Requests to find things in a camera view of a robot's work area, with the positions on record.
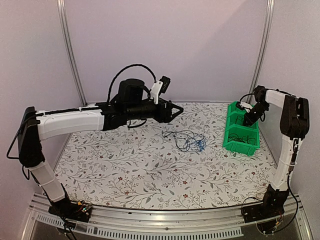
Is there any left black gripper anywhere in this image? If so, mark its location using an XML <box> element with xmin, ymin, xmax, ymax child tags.
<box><xmin>126</xmin><ymin>98</ymin><xmax>184</xmax><ymax>123</ymax></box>

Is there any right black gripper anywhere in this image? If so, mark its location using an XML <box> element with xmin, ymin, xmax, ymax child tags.
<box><xmin>243</xmin><ymin>102</ymin><xmax>270</xmax><ymax>126</ymax></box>

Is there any brown cable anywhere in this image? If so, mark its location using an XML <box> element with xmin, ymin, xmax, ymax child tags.
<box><xmin>237</xmin><ymin>134</ymin><xmax>256</xmax><ymax>145</ymax></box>

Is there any dark navy cable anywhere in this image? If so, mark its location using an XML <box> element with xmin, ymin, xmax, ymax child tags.
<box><xmin>161</xmin><ymin>124</ymin><xmax>210</xmax><ymax>153</ymax></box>

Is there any thin black cable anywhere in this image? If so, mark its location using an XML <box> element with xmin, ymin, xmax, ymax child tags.
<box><xmin>227</xmin><ymin>132</ymin><xmax>243</xmax><ymax>144</ymax></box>

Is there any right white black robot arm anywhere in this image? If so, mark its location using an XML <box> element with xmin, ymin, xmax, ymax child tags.
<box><xmin>237</xmin><ymin>85</ymin><xmax>310</xmax><ymax>218</ymax></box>

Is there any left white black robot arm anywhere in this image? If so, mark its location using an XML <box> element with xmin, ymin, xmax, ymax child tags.
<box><xmin>12</xmin><ymin>76</ymin><xmax>184</xmax><ymax>217</ymax></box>

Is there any green three-compartment bin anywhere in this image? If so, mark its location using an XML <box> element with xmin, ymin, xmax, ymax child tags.
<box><xmin>222</xmin><ymin>101</ymin><xmax>260</xmax><ymax>156</ymax></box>

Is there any floral table mat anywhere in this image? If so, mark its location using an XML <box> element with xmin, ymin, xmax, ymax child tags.
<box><xmin>55</xmin><ymin>103</ymin><xmax>276</xmax><ymax>210</ymax></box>

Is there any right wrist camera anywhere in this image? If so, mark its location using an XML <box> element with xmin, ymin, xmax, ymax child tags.
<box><xmin>236</xmin><ymin>101</ymin><xmax>253</xmax><ymax>113</ymax></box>

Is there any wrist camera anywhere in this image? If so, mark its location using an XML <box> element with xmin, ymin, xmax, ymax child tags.
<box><xmin>150</xmin><ymin>76</ymin><xmax>171</xmax><ymax>105</ymax></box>
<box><xmin>236</xmin><ymin>101</ymin><xmax>253</xmax><ymax>113</ymax></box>

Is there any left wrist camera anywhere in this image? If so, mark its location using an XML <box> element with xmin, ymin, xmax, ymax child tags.
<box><xmin>150</xmin><ymin>76</ymin><xmax>171</xmax><ymax>105</ymax></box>

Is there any right aluminium corner post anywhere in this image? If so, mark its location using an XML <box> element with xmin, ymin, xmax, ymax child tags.
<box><xmin>249</xmin><ymin>0</ymin><xmax>275</xmax><ymax>93</ymax></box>

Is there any aluminium corner post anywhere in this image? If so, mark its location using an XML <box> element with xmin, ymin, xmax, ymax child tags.
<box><xmin>249</xmin><ymin>0</ymin><xmax>275</xmax><ymax>93</ymax></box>
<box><xmin>56</xmin><ymin>0</ymin><xmax>88</xmax><ymax>106</ymax></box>

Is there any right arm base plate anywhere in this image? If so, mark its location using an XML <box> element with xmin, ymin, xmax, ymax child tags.
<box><xmin>240</xmin><ymin>196</ymin><xmax>299</xmax><ymax>236</ymax></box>

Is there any aluminium front rail frame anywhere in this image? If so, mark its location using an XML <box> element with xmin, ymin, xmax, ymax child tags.
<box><xmin>22</xmin><ymin>193</ymin><xmax>313</xmax><ymax>240</ymax></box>

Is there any left aluminium corner post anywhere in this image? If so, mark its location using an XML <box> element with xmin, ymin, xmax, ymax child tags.
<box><xmin>56</xmin><ymin>0</ymin><xmax>88</xmax><ymax>106</ymax></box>

